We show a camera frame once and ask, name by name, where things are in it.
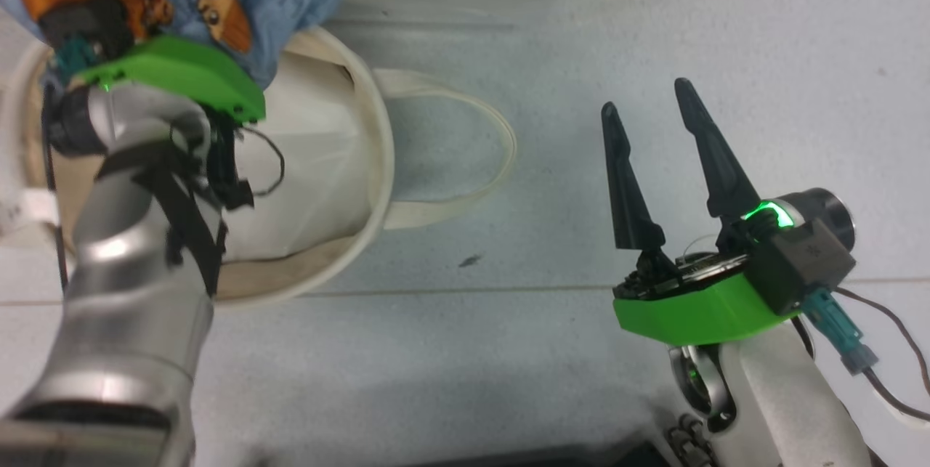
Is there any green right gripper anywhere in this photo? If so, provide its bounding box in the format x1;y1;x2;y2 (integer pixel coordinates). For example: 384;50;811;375
601;78;800;346

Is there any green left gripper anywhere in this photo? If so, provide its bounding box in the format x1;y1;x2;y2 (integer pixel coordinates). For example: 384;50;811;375
73;35;266;125

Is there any white cloth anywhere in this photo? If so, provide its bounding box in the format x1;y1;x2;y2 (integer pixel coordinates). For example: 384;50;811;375
218;52;371;262

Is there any cream canvas laundry basket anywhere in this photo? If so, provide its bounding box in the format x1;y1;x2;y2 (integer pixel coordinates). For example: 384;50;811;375
0;25;518;308

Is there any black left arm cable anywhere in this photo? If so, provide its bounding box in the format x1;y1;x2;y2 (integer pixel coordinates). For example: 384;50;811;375
40;86;286;297

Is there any white cable tag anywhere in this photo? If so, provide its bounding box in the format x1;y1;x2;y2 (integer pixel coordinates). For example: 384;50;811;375
0;190;60;237

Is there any right arm cable teal plug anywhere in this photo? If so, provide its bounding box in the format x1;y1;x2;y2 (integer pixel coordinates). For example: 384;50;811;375
799;285;930;424

